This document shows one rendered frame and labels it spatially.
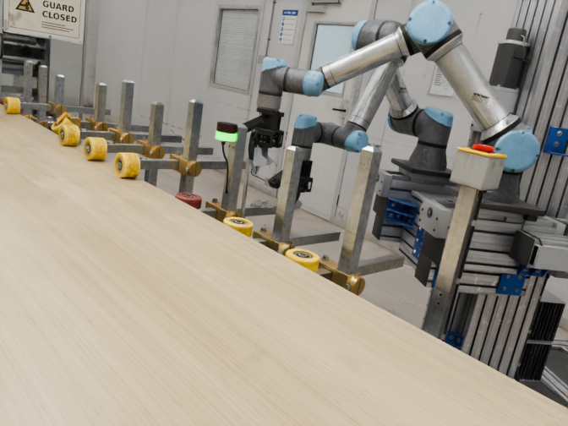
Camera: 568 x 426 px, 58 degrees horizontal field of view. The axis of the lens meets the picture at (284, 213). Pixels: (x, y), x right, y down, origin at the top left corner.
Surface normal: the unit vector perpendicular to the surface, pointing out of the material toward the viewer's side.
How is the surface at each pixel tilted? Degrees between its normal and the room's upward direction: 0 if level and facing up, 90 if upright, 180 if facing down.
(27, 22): 90
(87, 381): 0
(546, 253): 90
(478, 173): 90
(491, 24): 90
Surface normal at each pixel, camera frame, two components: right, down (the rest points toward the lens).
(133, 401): 0.16, -0.95
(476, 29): -0.77, 0.04
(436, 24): -0.33, 0.10
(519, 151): -0.19, 0.32
